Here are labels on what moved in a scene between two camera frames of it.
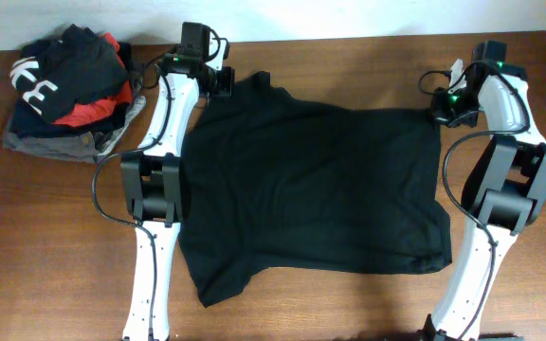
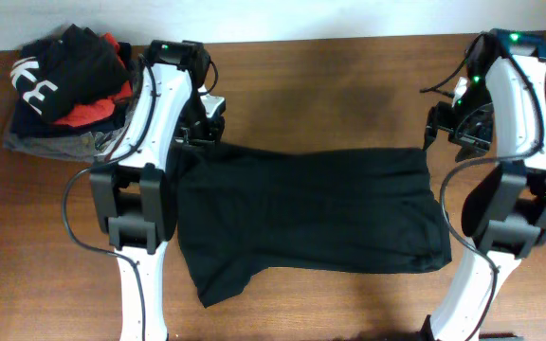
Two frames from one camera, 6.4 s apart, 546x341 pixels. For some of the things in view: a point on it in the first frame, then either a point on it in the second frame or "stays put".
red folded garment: [92, 112] stays put
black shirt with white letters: [56, 74] stays put
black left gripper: [226, 86] -> [209, 134]
